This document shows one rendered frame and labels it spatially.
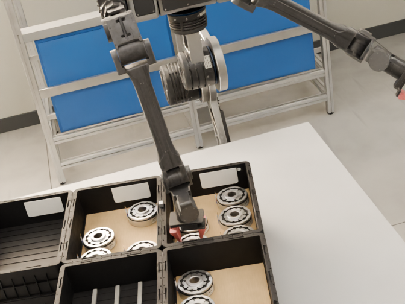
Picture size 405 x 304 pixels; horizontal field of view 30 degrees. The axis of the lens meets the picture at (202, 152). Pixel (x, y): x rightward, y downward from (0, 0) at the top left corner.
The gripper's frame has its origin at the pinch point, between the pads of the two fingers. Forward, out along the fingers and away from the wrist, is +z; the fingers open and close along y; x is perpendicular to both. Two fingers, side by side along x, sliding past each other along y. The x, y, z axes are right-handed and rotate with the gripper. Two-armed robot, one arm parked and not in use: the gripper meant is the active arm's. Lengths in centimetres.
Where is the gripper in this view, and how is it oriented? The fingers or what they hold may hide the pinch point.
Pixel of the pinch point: (191, 240)
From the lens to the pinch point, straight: 231.7
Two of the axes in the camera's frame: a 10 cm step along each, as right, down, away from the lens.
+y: 9.9, -1.2, -1.1
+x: 0.2, -5.5, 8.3
